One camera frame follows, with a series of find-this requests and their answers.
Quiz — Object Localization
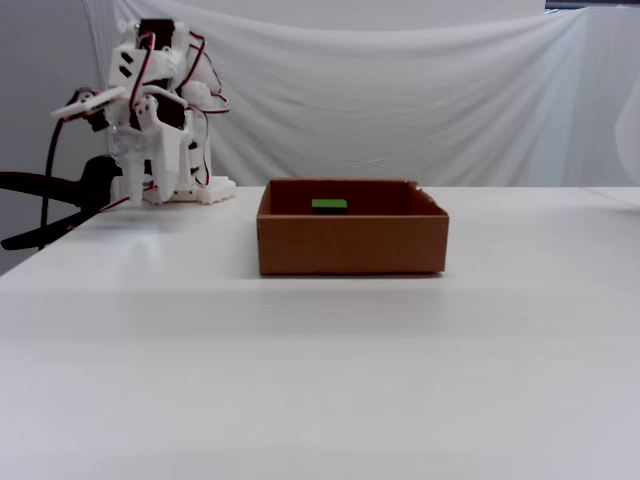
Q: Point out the black table clamp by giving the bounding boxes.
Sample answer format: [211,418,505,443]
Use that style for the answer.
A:
[0,155,125,251]

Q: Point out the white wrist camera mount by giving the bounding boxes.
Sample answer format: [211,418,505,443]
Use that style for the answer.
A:
[49,85,127,120]

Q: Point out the brown cardboard box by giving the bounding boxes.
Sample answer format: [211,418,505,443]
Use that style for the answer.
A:
[256,178,450,276]

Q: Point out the green cube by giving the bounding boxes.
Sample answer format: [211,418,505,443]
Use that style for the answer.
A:
[311,198,349,216]

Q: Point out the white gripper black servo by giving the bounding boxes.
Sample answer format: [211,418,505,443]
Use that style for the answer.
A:
[107,85,194,205]

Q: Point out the black camera cable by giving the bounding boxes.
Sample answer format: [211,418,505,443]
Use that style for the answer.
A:
[38,118,69,249]

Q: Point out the red servo wire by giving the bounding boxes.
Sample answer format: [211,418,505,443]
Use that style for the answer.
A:
[128,29,157,109]

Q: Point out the white backdrop cloth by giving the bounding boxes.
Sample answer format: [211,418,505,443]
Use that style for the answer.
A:
[84,0,640,189]

